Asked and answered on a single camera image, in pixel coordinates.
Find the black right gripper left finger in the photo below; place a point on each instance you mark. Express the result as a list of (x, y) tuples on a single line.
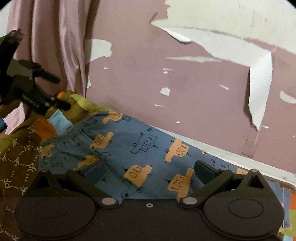
[(83, 180)]

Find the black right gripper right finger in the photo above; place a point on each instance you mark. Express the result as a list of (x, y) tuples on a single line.
[(215, 181)]

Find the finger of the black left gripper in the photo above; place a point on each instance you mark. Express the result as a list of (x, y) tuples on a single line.
[(44, 74), (48, 101)]

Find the blue patterned child pants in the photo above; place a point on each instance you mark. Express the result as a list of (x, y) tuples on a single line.
[(141, 162)]

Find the colourful patchwork bedsheet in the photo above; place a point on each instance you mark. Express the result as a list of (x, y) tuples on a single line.
[(39, 205)]

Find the pink satin curtain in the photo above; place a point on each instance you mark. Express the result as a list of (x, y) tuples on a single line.
[(54, 34)]

